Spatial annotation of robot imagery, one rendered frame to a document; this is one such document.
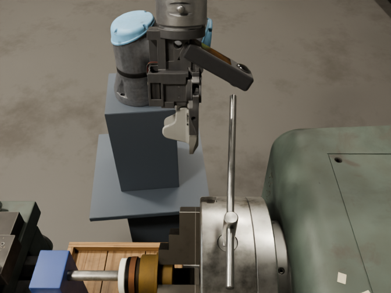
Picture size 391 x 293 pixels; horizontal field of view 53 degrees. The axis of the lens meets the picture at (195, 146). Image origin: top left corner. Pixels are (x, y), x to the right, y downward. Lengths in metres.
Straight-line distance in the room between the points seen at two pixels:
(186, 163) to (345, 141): 0.73
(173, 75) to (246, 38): 3.10
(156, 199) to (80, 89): 1.92
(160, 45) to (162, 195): 0.82
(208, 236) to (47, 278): 0.33
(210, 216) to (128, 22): 0.57
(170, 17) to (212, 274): 0.40
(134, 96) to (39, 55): 2.58
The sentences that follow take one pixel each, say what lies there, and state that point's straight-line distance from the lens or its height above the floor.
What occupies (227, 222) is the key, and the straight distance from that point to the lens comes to 0.59.
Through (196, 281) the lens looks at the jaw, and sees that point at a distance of 0.85.
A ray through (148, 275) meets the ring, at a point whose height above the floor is 1.12.
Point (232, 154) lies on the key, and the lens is 0.66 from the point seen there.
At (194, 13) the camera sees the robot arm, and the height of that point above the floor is 1.56.
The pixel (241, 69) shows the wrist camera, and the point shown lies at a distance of 0.61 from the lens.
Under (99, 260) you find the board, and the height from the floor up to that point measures 0.88.
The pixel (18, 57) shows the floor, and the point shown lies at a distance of 3.69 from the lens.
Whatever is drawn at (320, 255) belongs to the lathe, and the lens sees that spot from 0.67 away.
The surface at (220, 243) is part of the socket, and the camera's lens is 0.67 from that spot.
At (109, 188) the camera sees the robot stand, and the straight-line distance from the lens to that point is 1.39.
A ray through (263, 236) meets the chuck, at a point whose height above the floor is 1.24.
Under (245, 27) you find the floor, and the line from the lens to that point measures 3.85.
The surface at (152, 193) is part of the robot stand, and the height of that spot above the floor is 0.75.
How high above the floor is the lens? 1.81
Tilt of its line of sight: 45 degrees down
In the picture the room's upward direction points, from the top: straight up
